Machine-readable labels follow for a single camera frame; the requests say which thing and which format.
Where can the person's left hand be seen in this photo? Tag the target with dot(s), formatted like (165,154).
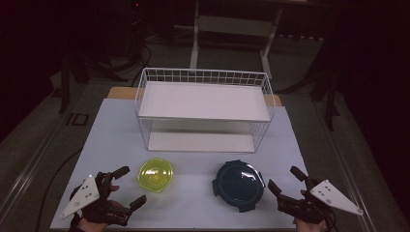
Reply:
(92,226)

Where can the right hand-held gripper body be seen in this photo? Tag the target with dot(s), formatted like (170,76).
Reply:
(335,197)

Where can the white metal frame stand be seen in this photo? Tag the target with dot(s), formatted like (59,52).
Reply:
(235,25)

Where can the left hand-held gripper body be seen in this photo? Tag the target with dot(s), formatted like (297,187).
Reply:
(84,192)

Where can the yellow-green translucent bowl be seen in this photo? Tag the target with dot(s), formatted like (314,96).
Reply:
(155,175)

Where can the metal floor rail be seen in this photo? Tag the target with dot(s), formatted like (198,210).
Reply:
(349,180)
(22,175)

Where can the white table mat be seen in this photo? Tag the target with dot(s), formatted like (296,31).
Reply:
(193,206)

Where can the black metal stand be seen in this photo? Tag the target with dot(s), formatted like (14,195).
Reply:
(64,83)
(330,96)

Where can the person's right hand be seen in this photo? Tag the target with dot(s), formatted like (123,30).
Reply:
(309,226)

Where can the black floor plate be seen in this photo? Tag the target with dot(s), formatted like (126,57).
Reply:
(77,119)

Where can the dark blue lidded container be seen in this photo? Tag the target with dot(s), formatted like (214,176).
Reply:
(238,190)

